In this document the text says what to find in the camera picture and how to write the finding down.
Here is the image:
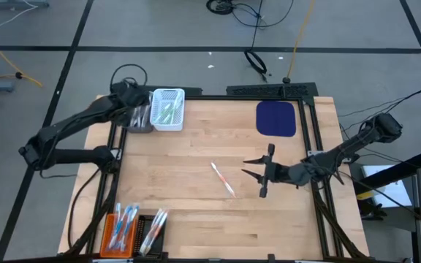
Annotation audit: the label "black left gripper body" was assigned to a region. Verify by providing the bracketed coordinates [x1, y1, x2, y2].
[110, 79, 152, 110]

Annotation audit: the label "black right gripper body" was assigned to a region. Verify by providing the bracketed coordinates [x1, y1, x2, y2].
[258, 142, 300, 199]

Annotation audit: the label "clear plastic bags pile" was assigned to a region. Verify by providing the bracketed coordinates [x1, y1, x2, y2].
[135, 104, 148, 129]

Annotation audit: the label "purple white toothbrush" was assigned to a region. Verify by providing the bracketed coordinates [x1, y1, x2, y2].
[129, 107, 141, 129]
[140, 104, 152, 129]

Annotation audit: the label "blue white toothbrush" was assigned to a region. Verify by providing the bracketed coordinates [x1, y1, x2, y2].
[117, 210, 137, 252]
[112, 205, 133, 250]
[121, 204, 141, 252]
[110, 202, 123, 251]

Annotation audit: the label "white perforated plastic basket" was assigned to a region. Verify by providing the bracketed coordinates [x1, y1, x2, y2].
[149, 88, 186, 132]

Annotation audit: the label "grey perforated plastic basket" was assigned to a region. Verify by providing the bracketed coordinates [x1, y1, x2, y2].
[122, 96, 156, 134]

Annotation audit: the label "dark blue square mat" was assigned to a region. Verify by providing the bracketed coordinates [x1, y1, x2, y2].
[255, 100, 297, 138]

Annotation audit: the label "black perforated panel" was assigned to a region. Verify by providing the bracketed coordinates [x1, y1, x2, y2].
[226, 82, 320, 99]

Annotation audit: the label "white paper box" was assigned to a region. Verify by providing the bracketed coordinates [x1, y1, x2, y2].
[360, 164, 413, 209]

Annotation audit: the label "black beam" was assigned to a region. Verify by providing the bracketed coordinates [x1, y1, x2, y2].
[352, 150, 421, 195]

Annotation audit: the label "black perforated plastic basket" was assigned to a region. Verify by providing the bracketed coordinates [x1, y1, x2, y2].
[133, 214, 168, 259]

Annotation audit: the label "orange perforated plastic basket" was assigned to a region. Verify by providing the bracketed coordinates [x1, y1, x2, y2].
[99, 213, 137, 259]

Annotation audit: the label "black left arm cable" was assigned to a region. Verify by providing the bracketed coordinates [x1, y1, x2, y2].
[109, 64, 149, 88]

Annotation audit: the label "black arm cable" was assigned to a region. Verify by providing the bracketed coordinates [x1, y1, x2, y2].
[109, 64, 149, 88]
[316, 153, 346, 186]

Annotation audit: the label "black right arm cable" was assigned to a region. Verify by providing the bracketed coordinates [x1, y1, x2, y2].
[316, 153, 346, 186]

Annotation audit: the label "yellow hanging cable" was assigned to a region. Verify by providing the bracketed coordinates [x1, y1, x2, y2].
[282, 0, 316, 84]

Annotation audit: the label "yellow floor cable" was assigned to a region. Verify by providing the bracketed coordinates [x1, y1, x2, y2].
[0, 28, 44, 88]

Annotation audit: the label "thin black floor cables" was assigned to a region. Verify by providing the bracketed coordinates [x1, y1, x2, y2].
[337, 88, 421, 133]

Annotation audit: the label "black coiled floor cable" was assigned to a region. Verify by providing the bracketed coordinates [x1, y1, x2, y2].
[205, 0, 295, 29]

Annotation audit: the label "black base cable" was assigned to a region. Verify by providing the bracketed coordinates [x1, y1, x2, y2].
[67, 167, 102, 255]

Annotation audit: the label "black hanging cable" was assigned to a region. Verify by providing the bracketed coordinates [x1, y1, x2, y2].
[243, 0, 270, 83]

